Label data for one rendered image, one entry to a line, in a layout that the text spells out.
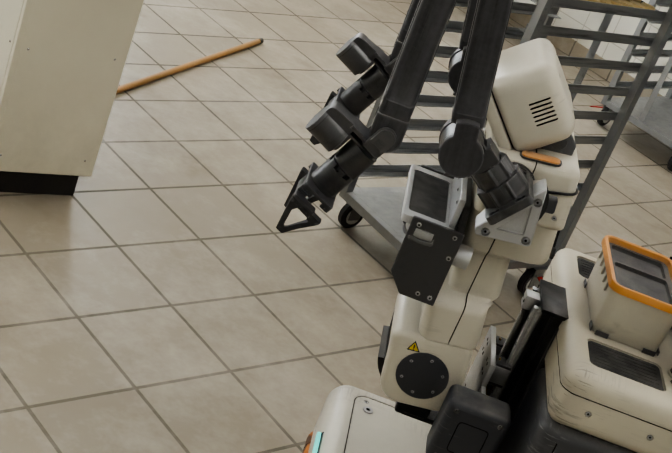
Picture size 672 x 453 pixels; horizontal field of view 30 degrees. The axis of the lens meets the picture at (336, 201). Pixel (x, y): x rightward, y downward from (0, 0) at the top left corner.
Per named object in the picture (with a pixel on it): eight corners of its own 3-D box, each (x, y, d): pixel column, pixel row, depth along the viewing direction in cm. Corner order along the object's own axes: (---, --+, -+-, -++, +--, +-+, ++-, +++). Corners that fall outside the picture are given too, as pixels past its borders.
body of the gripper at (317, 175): (298, 189, 215) (329, 163, 212) (306, 167, 224) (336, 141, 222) (324, 215, 216) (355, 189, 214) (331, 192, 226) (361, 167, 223)
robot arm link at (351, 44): (415, 64, 249) (418, 52, 257) (376, 22, 246) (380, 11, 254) (371, 102, 253) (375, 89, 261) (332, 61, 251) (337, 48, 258)
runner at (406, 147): (368, 153, 410) (371, 145, 409) (363, 148, 412) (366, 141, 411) (499, 154, 452) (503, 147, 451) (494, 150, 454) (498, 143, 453)
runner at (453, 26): (418, 28, 392) (421, 20, 391) (413, 25, 394) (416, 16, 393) (550, 42, 434) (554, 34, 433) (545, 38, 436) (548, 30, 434)
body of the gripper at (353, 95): (329, 107, 254) (355, 84, 252) (335, 91, 263) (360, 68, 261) (351, 129, 256) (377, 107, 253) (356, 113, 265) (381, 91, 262)
